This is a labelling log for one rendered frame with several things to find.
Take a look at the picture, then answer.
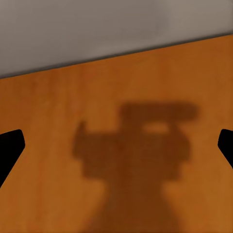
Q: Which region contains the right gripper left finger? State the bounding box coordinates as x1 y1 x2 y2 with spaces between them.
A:
0 129 25 187

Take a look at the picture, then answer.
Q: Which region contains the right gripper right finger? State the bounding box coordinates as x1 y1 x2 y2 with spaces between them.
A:
217 129 233 167

